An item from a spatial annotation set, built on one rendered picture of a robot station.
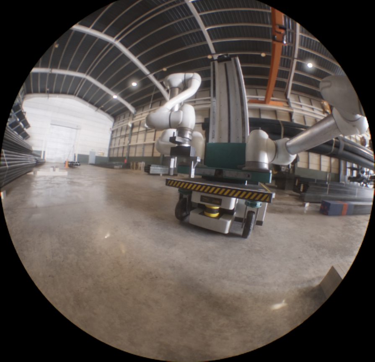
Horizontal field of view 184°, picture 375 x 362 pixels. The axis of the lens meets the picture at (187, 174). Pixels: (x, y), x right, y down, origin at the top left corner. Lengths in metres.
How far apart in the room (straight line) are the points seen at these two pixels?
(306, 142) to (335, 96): 0.34
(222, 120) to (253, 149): 0.48
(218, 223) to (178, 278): 0.38
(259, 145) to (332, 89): 0.52
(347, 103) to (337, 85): 0.05
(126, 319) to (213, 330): 0.22
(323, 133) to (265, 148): 0.37
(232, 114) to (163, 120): 0.66
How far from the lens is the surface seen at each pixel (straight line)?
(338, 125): 0.61
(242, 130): 0.98
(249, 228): 0.69
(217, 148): 0.94
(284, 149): 0.79
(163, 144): 0.90
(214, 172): 0.75
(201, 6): 9.69
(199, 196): 0.69
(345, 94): 0.45
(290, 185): 5.29
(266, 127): 2.11
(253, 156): 0.73
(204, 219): 0.71
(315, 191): 3.10
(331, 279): 0.64
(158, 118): 0.66
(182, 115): 0.62
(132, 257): 0.56
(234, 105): 1.15
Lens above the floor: 0.39
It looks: 2 degrees down
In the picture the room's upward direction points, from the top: 5 degrees clockwise
